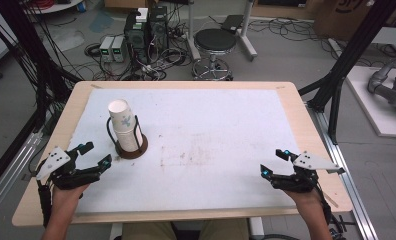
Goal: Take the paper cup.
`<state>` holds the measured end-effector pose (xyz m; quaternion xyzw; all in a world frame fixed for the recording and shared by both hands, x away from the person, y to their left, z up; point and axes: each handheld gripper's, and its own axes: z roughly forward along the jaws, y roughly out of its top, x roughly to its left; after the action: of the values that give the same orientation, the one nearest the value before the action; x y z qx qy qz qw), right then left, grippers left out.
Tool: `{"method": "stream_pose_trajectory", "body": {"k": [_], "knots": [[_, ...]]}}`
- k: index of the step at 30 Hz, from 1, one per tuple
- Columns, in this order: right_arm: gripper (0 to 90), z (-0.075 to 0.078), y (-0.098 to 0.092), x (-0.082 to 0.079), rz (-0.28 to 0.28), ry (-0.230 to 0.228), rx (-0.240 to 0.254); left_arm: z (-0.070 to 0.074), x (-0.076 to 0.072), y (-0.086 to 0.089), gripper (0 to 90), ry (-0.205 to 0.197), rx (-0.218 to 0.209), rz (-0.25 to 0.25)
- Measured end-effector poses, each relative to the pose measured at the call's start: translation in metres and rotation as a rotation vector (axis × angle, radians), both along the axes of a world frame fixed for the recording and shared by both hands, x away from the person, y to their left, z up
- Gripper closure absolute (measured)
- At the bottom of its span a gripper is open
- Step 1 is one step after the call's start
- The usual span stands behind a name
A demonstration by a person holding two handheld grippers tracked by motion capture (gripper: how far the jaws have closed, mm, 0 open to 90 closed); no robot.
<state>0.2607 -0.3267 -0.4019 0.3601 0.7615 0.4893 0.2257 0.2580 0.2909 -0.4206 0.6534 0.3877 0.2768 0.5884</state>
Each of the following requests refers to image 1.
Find person's right hand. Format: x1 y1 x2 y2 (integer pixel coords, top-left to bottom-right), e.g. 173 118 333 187
283 190 324 211

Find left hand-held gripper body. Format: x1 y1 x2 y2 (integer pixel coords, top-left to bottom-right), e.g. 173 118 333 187
35 145 98 192

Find white table leg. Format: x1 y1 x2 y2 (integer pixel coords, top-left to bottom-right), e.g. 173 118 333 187
248 217 266 240

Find black computer tower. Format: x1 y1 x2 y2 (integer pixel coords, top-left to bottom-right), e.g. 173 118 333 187
148 5 170 63
123 9 151 65

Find tangle of black floor cables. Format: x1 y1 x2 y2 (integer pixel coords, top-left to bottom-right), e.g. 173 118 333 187
83 42 194 82

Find grey power supply unit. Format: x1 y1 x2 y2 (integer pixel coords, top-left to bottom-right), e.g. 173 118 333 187
98 35 116 63
111 35 129 64

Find thin wooden stick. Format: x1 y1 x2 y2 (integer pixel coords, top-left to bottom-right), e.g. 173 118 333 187
322 191 340 209

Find black round stool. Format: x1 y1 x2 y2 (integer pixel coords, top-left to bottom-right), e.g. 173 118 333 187
191 28 237 82

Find person's tan trousers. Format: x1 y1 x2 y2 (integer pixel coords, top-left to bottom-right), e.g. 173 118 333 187
120 218 250 240

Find white table mat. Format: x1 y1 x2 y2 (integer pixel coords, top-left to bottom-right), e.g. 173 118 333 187
67 88 302 215

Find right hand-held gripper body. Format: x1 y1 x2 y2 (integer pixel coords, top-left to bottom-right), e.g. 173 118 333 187
270 150 347 194

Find black wire cup holder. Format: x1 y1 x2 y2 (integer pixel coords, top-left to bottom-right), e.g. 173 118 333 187
105 114 150 160

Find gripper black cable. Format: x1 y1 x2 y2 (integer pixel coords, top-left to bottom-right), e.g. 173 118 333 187
315 184 334 229
37 183 54 228

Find black metal frame stand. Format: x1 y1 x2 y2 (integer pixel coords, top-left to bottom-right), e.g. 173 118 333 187
0 0 74 198
298 0 396 145

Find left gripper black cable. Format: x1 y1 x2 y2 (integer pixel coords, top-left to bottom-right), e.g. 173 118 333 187
37 183 54 228

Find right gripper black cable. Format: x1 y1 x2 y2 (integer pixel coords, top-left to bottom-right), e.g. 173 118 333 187
315 184 334 229

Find black flat device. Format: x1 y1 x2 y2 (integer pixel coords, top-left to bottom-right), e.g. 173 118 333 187
220 14 245 35

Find small white box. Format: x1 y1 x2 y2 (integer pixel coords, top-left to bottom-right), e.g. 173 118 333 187
135 7 150 24

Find person's left hand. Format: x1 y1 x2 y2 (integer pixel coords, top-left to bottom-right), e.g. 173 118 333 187
50 183 91 215

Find white floor platform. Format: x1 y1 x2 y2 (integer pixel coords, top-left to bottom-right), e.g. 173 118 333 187
345 65 396 139

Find aluminium floor rail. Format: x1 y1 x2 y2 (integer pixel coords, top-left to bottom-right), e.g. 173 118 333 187
306 102 380 240
0 131 44 222

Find brown cardboard box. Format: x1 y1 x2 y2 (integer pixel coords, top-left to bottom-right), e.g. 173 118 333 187
313 0 396 42

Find stack of paper cups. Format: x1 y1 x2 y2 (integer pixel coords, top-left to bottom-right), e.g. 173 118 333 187
107 98 144 153

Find light wooden table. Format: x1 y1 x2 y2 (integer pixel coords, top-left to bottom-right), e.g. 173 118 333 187
11 80 354 228

